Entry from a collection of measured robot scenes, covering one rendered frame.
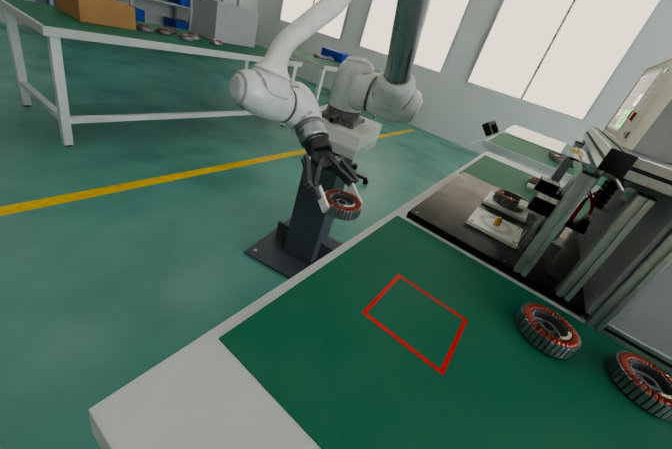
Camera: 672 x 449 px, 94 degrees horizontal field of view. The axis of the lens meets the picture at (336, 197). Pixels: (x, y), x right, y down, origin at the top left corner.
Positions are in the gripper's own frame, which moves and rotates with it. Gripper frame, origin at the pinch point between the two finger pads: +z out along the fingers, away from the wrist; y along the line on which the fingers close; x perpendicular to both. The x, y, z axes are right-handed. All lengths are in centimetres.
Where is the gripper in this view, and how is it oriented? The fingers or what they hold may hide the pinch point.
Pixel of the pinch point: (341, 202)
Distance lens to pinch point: 85.8
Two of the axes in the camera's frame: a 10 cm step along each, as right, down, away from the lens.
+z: 3.6, 8.7, -3.4
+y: -7.8, 0.8, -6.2
